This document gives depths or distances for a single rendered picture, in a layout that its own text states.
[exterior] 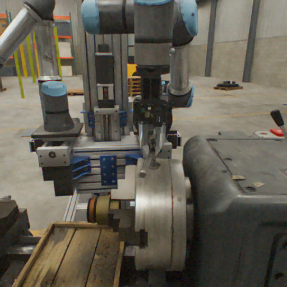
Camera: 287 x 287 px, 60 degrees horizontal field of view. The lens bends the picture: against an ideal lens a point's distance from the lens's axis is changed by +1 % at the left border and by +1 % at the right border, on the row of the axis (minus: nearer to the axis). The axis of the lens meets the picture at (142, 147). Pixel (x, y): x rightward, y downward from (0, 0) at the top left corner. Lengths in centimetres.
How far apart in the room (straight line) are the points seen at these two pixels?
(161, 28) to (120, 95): 97
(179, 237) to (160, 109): 31
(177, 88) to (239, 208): 79
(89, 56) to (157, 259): 109
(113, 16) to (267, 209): 51
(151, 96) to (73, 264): 62
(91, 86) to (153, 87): 95
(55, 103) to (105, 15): 74
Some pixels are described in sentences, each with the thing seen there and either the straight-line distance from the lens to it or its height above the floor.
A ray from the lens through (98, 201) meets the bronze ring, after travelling 75.
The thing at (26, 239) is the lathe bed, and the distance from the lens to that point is 111.
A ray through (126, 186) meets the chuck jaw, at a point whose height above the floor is 114.
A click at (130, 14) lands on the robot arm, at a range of 61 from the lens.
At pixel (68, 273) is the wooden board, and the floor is 89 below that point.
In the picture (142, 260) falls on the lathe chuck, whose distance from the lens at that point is 67.
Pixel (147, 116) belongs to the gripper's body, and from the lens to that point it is 53.
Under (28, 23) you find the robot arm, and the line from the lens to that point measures 130.
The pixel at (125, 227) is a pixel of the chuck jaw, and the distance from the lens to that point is 64.
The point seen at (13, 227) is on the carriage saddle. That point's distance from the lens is 109.
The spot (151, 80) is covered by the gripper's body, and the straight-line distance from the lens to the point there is 50.
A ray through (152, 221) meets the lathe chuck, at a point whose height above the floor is 115.
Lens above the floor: 151
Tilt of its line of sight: 20 degrees down
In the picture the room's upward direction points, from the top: straight up
